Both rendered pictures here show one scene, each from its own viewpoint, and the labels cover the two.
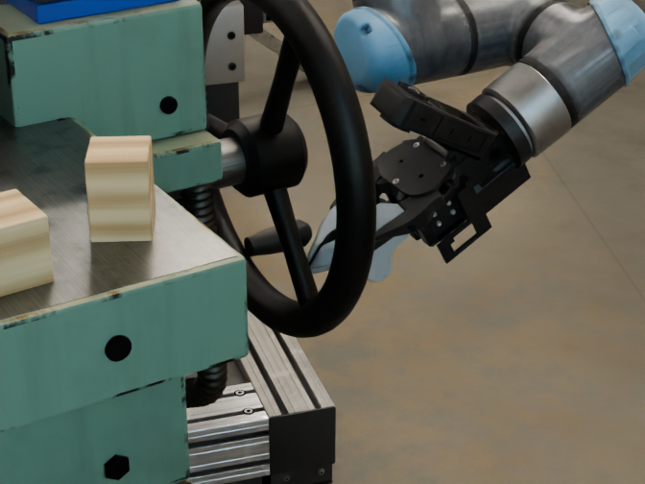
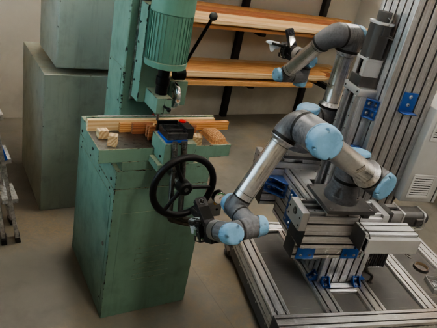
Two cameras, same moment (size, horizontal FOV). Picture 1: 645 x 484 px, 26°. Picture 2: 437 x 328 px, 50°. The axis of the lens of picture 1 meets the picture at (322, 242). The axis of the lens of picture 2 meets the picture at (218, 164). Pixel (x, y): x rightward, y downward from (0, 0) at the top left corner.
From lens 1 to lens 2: 1.97 m
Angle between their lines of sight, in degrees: 77
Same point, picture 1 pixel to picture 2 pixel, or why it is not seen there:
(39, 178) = (131, 142)
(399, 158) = not seen: hidden behind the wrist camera
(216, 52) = (296, 218)
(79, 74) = (155, 142)
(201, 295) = (96, 150)
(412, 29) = (227, 202)
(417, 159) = not seen: hidden behind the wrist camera
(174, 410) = (114, 177)
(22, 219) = (99, 129)
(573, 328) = not seen: outside the picture
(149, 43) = (160, 145)
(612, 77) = (217, 234)
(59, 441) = (109, 168)
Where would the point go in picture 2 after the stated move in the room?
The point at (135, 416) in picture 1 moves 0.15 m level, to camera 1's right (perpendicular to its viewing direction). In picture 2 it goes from (112, 174) to (103, 191)
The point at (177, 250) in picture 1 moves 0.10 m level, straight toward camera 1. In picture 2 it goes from (103, 146) to (77, 142)
